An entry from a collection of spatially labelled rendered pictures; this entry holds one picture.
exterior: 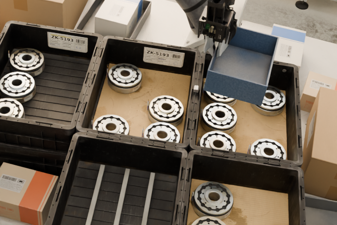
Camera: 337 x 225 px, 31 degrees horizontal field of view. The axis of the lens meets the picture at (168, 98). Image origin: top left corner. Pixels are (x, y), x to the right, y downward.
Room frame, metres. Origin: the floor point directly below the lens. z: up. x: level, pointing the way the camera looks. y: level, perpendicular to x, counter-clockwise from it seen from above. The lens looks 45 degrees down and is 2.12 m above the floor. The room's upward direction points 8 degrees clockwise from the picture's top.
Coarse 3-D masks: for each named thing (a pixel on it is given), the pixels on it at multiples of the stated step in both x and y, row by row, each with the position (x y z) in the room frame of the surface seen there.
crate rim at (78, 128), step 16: (176, 48) 1.40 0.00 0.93; (192, 48) 1.41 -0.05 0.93; (96, 64) 1.28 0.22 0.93; (192, 80) 1.27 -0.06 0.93; (192, 96) 1.22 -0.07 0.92; (80, 112) 1.08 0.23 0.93; (192, 112) 1.14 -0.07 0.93; (80, 128) 1.03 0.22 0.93; (160, 144) 1.01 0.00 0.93; (176, 144) 1.02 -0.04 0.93
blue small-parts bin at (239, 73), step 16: (240, 32) 1.28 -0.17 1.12; (256, 32) 1.27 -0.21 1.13; (240, 48) 1.27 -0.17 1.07; (256, 48) 1.27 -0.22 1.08; (272, 48) 1.26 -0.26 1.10; (224, 64) 1.20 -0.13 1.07; (240, 64) 1.21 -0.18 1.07; (256, 64) 1.22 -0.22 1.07; (272, 64) 1.15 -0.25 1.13; (208, 80) 1.09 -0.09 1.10; (224, 80) 1.09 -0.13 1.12; (240, 80) 1.08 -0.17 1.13; (256, 80) 1.16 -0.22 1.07; (240, 96) 1.08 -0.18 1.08; (256, 96) 1.07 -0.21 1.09
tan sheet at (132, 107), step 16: (112, 64) 1.40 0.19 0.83; (144, 80) 1.35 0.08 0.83; (160, 80) 1.36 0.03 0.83; (176, 80) 1.37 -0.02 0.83; (112, 96) 1.26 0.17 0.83; (128, 96) 1.27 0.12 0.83; (144, 96) 1.28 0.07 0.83; (176, 96) 1.30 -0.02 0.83; (96, 112) 1.18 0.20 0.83; (112, 112) 1.19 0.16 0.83; (128, 112) 1.20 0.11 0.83; (144, 112) 1.21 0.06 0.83; (144, 128) 1.15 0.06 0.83
